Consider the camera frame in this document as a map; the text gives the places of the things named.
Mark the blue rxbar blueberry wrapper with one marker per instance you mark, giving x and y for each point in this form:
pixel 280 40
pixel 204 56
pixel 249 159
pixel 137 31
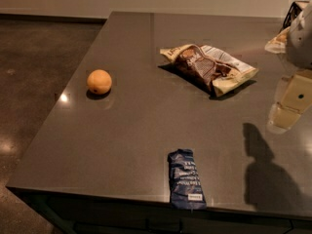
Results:
pixel 186 192

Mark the orange fruit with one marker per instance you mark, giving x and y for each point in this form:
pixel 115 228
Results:
pixel 99 82

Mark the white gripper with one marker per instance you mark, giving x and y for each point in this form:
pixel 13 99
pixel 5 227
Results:
pixel 300 42

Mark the pale snack bag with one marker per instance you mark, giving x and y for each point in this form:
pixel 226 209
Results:
pixel 277 45

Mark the brown chip bag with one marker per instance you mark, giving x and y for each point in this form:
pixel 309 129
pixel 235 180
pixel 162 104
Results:
pixel 218 71

